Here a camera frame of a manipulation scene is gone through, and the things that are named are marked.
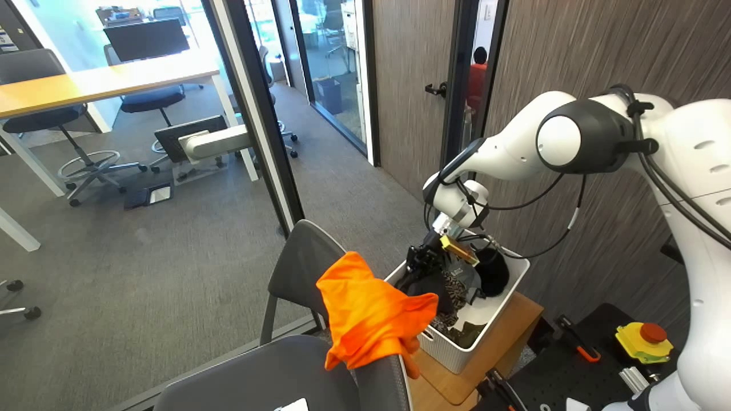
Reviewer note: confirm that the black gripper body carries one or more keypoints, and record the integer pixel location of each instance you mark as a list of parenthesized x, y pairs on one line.
[(460, 243)]

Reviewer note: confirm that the black clothing item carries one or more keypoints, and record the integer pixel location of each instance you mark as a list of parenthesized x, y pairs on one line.
[(425, 267)]

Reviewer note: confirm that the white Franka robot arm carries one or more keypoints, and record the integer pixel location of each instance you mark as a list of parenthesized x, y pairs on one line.
[(686, 191)]

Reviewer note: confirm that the grey white clothing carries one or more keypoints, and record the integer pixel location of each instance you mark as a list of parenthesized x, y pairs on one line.
[(476, 311)]

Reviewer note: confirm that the white plastic box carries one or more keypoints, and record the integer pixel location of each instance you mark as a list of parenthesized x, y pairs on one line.
[(449, 354)]

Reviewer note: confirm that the grey mesh office chair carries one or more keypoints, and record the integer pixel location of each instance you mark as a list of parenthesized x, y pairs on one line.
[(305, 258)]

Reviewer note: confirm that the light grey office chair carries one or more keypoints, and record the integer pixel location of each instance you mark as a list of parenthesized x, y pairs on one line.
[(288, 137)]

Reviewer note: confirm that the black chair caster base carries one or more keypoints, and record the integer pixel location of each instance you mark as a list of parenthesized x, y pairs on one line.
[(28, 311)]

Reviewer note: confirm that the black office chair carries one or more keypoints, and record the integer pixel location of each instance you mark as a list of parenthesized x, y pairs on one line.
[(37, 117)]

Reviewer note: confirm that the brown wooden stand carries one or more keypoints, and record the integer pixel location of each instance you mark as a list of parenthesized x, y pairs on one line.
[(503, 334)]

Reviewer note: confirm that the orange cloth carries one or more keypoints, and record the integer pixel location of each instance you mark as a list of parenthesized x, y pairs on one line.
[(366, 311)]

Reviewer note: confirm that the person in red shirt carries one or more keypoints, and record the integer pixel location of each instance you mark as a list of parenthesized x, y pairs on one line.
[(479, 82)]

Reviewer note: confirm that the yellow red emergency stop button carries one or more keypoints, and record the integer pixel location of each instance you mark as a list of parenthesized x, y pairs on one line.
[(644, 344)]

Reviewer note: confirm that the white paper sheet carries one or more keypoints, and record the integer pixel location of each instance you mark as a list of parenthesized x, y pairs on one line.
[(293, 404)]

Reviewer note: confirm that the black bag white label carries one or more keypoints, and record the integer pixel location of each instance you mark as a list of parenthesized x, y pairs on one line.
[(149, 186)]

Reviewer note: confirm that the wooden top white leg table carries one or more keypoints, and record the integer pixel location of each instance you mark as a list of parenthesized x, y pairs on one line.
[(93, 82)]

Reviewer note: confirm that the black door frame pillar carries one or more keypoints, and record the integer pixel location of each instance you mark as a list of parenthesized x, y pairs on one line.
[(259, 129)]

